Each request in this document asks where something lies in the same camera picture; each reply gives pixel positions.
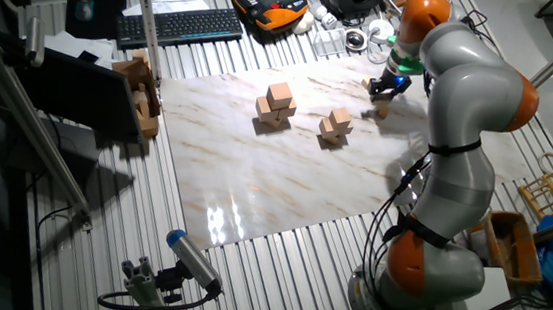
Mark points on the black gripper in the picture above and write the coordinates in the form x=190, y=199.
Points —
x=392, y=82

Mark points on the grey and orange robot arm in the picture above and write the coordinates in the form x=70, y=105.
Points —
x=468, y=91

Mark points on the white paper stack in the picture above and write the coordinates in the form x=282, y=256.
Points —
x=65, y=43

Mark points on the medium wooden cube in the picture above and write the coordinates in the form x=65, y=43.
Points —
x=325, y=128
x=348, y=127
x=340, y=118
x=335, y=139

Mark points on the round metal bowl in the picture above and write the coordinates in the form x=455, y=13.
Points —
x=356, y=40

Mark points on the clear plastic box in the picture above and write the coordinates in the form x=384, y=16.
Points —
x=329, y=41

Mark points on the large wooden cube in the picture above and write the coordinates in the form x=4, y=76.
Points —
x=262, y=109
x=279, y=95
x=289, y=111

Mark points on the white plug adapter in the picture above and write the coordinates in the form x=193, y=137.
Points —
x=321, y=14

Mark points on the white egg shaped ball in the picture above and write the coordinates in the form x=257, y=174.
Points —
x=304, y=23

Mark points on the white marble pattern sheet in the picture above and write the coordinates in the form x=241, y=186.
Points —
x=255, y=173

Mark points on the brown tray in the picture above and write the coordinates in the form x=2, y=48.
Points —
x=509, y=245

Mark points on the black computer keyboard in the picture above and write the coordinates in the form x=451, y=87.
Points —
x=177, y=26

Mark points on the white paper sheet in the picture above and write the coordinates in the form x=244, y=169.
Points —
x=179, y=3

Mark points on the brown cardboard box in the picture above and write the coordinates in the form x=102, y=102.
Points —
x=150, y=126

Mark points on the plain wooden block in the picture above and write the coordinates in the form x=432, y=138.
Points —
x=140, y=103
x=140, y=57

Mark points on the black mouse pad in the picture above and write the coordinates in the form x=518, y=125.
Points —
x=105, y=19

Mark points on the black monitor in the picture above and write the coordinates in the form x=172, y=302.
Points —
x=81, y=93

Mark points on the grey computer mouse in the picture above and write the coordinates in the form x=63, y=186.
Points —
x=84, y=10

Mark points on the short aluminium profile stub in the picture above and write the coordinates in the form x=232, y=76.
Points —
x=144, y=294

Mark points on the aluminium frame post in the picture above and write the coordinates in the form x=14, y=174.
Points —
x=148, y=23

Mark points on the silver camera with blue cap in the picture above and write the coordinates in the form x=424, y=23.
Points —
x=192, y=258

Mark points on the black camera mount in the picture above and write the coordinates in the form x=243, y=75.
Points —
x=170, y=281

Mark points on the long aluminium frame bar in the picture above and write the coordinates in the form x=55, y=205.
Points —
x=43, y=139

